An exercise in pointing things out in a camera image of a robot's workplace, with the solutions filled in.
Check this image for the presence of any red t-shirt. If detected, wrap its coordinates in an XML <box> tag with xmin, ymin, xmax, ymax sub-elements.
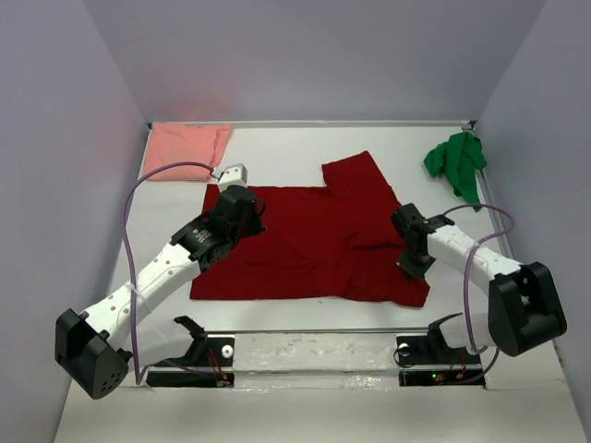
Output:
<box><xmin>189</xmin><ymin>151</ymin><xmax>429</xmax><ymax>308</ymax></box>

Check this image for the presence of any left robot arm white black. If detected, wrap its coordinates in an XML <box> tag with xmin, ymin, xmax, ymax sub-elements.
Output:
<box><xmin>54</xmin><ymin>185</ymin><xmax>264</xmax><ymax>400</ymax></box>

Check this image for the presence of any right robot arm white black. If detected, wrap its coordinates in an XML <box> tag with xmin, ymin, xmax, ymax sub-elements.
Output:
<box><xmin>391</xmin><ymin>204</ymin><xmax>567</xmax><ymax>362</ymax></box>

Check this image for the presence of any folded pink t-shirt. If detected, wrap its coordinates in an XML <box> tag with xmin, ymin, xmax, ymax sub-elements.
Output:
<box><xmin>143</xmin><ymin>123</ymin><xmax>233</xmax><ymax>174</ymax></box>

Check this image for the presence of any green t-shirt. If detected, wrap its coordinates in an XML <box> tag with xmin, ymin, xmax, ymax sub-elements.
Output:
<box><xmin>423</xmin><ymin>132</ymin><xmax>488</xmax><ymax>212</ymax></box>

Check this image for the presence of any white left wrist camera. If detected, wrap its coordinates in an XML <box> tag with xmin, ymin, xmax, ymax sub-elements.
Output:
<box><xmin>211</xmin><ymin>163</ymin><xmax>247</xmax><ymax>192</ymax></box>

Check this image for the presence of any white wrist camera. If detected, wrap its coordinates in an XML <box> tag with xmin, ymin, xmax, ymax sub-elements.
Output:
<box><xmin>424</xmin><ymin>214</ymin><xmax>455</xmax><ymax>232</ymax></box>
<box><xmin>211</xmin><ymin>163</ymin><xmax>247</xmax><ymax>192</ymax></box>

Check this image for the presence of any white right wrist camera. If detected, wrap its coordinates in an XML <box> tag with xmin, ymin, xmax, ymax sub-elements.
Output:
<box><xmin>424</xmin><ymin>214</ymin><xmax>455</xmax><ymax>232</ymax></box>

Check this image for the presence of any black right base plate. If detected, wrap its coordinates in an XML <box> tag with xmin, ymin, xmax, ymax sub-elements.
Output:
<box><xmin>392</xmin><ymin>335</ymin><xmax>486</xmax><ymax>388</ymax></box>

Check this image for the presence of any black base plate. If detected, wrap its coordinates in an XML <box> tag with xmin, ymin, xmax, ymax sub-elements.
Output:
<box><xmin>392</xmin><ymin>335</ymin><xmax>486</xmax><ymax>388</ymax></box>
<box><xmin>145</xmin><ymin>334</ymin><xmax>235</xmax><ymax>389</ymax></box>

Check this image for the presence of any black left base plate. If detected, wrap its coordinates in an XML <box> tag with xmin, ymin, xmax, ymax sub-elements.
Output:
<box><xmin>145</xmin><ymin>334</ymin><xmax>235</xmax><ymax>389</ymax></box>

